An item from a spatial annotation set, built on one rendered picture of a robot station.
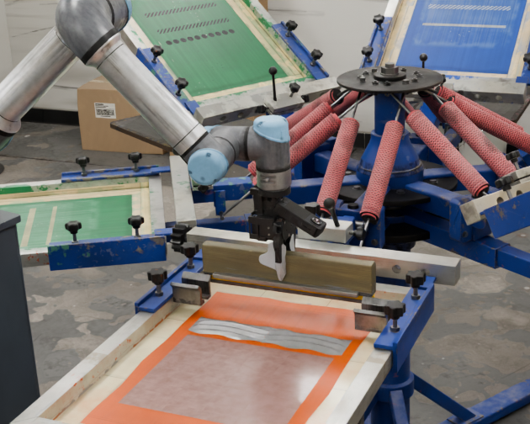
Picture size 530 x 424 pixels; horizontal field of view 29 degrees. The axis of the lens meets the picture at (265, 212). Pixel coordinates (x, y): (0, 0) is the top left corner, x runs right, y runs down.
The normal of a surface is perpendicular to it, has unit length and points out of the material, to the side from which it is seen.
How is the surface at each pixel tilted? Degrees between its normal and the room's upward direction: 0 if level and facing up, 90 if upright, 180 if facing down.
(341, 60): 90
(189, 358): 0
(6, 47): 90
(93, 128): 91
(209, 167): 90
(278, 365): 0
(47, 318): 0
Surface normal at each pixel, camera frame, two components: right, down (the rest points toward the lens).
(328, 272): -0.39, 0.33
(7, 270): 0.83, 0.17
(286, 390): -0.04, -0.93
